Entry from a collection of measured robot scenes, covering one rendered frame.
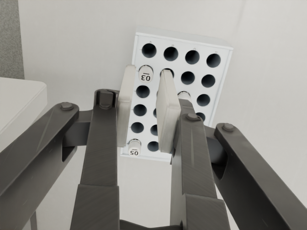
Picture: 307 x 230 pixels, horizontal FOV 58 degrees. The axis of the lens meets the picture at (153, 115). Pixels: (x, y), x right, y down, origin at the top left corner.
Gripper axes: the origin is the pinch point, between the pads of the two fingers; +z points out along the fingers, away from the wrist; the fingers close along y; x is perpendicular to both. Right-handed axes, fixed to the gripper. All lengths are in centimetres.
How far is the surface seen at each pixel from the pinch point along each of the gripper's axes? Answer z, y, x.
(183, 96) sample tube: 5.6, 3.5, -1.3
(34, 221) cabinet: 20.5, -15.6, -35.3
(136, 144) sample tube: 5.8, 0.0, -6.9
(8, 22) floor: 86, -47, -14
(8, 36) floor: 86, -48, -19
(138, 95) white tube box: 7.1, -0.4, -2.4
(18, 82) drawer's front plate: 3.6, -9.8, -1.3
